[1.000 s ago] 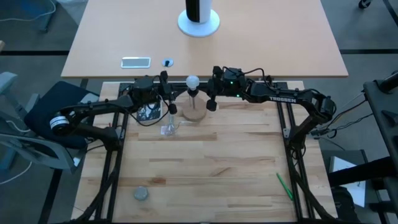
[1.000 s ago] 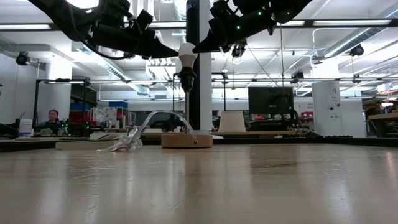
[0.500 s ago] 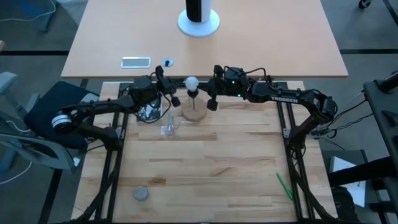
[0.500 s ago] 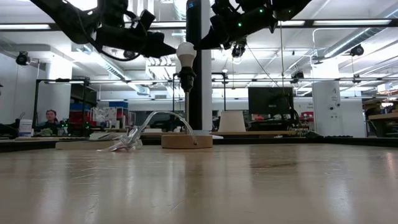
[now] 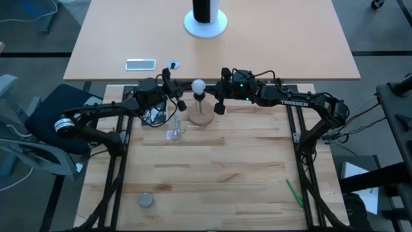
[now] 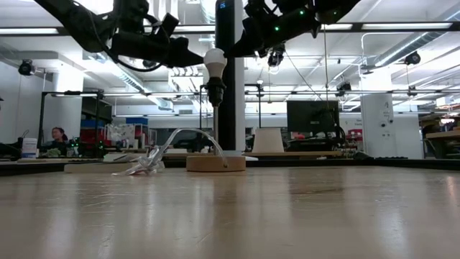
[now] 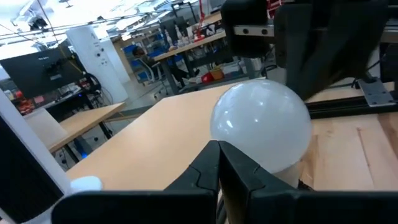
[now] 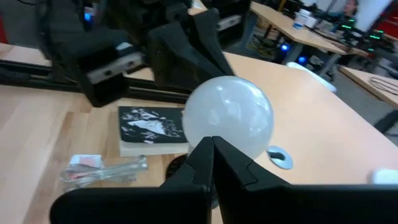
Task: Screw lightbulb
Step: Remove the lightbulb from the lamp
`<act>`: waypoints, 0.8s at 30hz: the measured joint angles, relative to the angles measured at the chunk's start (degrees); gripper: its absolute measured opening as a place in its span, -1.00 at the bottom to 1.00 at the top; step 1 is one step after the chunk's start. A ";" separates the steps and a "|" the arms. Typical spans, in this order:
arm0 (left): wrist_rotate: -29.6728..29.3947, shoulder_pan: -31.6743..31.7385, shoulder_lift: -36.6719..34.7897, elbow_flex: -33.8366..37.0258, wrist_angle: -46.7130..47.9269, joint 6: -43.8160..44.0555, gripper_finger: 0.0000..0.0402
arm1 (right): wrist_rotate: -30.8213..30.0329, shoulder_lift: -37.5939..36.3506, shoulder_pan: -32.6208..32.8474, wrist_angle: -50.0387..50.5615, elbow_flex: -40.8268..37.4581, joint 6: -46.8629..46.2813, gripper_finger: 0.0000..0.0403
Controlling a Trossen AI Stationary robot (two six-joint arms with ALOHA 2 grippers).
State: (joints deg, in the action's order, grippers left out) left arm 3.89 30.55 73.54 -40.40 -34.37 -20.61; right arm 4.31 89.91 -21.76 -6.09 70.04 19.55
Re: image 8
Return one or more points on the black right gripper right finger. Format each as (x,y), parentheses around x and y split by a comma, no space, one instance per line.
(295,205)

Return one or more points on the background robot with green lights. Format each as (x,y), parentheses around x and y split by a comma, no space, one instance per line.
(357,34)

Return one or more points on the white plastic container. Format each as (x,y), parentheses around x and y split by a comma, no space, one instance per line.
(300,21)

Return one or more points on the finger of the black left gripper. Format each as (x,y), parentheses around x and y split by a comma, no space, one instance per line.
(208,37)
(174,59)

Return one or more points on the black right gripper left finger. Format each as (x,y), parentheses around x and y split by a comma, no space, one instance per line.
(140,205)

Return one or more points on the white LED lightbulb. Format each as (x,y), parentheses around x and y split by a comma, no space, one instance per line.
(230,115)

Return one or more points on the black and white book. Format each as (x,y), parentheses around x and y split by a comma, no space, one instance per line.
(149,127)

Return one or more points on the wooden workbench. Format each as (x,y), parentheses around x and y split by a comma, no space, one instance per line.
(314,35)

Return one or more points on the black table frame rail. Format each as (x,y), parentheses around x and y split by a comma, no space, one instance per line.
(18,77)

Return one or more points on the person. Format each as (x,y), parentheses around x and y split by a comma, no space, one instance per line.
(350,7)

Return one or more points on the black computer with blue light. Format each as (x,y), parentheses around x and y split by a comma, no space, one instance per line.
(302,59)
(284,47)

